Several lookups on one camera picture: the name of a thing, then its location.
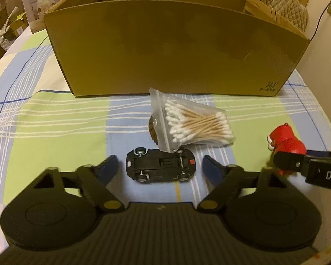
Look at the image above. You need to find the chair with quilted cover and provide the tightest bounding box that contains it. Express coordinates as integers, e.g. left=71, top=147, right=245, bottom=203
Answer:
left=257, top=0, right=309, bottom=38

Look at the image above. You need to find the black toy car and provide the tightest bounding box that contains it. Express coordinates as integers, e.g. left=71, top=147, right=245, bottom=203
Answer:
left=126, top=146, right=196, bottom=183

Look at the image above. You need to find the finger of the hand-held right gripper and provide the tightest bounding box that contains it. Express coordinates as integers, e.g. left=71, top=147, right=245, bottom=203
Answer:
left=274, top=150, right=331, bottom=191
left=306, top=149, right=331, bottom=158

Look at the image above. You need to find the dark brown round object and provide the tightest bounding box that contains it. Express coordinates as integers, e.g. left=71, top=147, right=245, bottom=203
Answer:
left=148, top=116, right=161, bottom=146

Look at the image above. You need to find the black power cord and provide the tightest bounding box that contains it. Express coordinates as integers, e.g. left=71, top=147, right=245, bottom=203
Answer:
left=310, top=2, right=331, bottom=41

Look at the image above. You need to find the large brown cardboard box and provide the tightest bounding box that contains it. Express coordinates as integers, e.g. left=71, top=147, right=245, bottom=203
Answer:
left=43, top=0, right=311, bottom=99

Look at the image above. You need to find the red plastic toy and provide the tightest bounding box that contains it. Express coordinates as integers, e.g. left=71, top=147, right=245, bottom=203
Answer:
left=267, top=124, right=307, bottom=176

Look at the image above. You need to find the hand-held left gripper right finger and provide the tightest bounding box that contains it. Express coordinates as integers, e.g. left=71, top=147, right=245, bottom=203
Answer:
left=196, top=155, right=293, bottom=214

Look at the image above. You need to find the plastic bag with clutter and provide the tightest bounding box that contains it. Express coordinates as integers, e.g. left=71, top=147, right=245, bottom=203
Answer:
left=0, top=6, right=28, bottom=51

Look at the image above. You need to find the white humidifier box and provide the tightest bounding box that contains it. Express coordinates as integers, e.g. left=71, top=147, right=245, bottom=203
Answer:
left=18, top=0, right=68, bottom=34

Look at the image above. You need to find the bag of cotton swabs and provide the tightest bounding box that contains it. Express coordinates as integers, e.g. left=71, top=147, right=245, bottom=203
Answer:
left=149, top=87, right=235, bottom=153

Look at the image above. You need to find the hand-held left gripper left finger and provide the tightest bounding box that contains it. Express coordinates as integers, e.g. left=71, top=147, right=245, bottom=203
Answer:
left=28, top=155, right=126, bottom=214

